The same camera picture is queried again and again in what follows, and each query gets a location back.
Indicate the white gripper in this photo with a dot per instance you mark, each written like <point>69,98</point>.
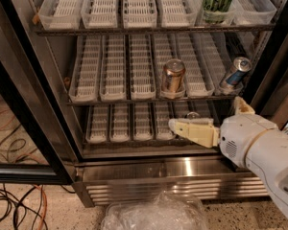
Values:
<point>238,135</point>

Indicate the orange soda can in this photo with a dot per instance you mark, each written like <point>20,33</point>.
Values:
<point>172,75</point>

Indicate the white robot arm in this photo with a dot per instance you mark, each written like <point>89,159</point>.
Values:
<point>267,158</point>

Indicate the blue can bottom shelf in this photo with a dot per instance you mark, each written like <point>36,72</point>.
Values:
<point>193,115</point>

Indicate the blue can shelf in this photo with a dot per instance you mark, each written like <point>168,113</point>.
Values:
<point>239,68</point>
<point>193,115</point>

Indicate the right fridge glass door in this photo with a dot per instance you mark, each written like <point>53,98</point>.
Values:
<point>270,98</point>

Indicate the blue can middle shelf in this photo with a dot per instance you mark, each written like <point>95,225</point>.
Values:
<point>239,68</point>

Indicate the green tall can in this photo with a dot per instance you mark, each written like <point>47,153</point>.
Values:
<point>216,11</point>

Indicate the steel fridge bottom grille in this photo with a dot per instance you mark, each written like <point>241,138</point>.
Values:
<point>205,177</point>

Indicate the black fridge door left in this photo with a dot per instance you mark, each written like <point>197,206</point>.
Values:
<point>32,72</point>

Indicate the clear plastic bag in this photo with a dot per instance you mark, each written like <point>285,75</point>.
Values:
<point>165,212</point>

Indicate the bottom wire shelf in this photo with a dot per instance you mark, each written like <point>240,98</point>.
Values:
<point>139,123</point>

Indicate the wire shelf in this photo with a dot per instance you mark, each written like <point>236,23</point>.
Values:
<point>122,31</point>
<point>139,123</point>
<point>128,68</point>

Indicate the middle wire shelf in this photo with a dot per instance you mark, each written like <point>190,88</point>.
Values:
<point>128,68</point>

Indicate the top wire shelf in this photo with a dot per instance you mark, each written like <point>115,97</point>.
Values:
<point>122,31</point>

